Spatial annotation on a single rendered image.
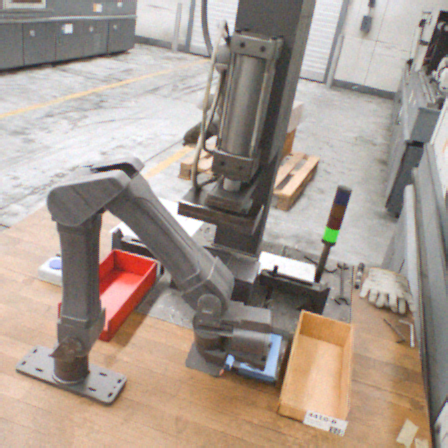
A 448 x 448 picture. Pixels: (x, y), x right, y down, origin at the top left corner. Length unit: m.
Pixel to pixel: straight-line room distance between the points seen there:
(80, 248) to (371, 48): 9.62
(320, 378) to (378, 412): 0.13
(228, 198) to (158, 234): 0.36
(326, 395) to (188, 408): 0.28
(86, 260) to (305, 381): 0.52
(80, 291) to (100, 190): 0.20
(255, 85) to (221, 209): 0.28
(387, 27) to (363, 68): 0.85
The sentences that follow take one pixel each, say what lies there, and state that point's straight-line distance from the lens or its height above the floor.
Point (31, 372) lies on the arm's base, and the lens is 0.97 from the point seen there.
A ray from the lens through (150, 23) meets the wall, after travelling 11.41.
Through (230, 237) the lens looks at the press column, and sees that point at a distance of 1.37.
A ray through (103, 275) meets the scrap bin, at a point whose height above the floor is 0.91.
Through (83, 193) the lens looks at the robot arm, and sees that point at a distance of 0.68.
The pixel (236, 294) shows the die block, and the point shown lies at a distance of 1.14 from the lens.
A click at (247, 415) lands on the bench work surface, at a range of 0.93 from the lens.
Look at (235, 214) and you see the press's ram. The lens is 1.05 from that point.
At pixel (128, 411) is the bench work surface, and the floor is 0.90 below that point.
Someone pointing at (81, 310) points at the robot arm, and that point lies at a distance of 0.81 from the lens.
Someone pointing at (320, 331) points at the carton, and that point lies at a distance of 1.12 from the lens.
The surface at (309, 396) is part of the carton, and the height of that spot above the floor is 0.91.
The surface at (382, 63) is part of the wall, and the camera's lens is 10.19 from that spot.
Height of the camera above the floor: 1.60
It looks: 28 degrees down
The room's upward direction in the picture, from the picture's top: 10 degrees clockwise
